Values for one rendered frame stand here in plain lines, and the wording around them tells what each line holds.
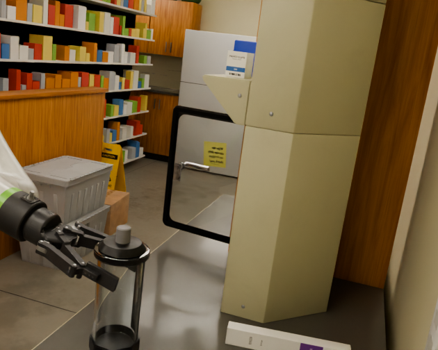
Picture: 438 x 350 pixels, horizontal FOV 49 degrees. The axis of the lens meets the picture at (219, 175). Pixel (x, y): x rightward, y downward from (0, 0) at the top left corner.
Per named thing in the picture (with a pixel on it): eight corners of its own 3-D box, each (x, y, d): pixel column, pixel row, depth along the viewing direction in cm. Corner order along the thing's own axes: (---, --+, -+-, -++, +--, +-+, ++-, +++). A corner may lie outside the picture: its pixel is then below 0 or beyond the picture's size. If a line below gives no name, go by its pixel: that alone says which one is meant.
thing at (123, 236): (152, 255, 98) (155, 225, 96) (131, 273, 90) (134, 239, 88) (112, 244, 101) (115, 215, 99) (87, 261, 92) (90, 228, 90)
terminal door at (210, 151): (246, 249, 148) (265, 120, 138) (161, 224, 160) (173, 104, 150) (247, 248, 149) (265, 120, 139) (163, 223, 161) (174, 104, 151)
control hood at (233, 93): (272, 114, 139) (278, 78, 136) (245, 126, 109) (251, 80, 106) (234, 107, 142) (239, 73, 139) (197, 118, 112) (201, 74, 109)
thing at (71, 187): (112, 205, 372) (115, 164, 364) (65, 229, 315) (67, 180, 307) (65, 194, 383) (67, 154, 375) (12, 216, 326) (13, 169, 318)
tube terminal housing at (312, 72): (331, 283, 144) (384, 13, 125) (320, 339, 113) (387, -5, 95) (250, 263, 150) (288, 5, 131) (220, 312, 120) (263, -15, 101)
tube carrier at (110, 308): (149, 337, 103) (158, 244, 98) (125, 366, 93) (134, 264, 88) (105, 323, 106) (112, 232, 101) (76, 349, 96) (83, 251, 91)
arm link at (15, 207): (20, 226, 106) (-11, 239, 98) (33, 179, 103) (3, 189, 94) (43, 238, 105) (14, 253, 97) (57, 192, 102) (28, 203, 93)
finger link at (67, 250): (61, 229, 97) (55, 229, 96) (88, 261, 91) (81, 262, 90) (56, 245, 99) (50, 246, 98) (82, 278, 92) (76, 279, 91)
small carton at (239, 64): (251, 78, 118) (254, 53, 117) (244, 78, 114) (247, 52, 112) (232, 76, 120) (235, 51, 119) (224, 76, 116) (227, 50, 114)
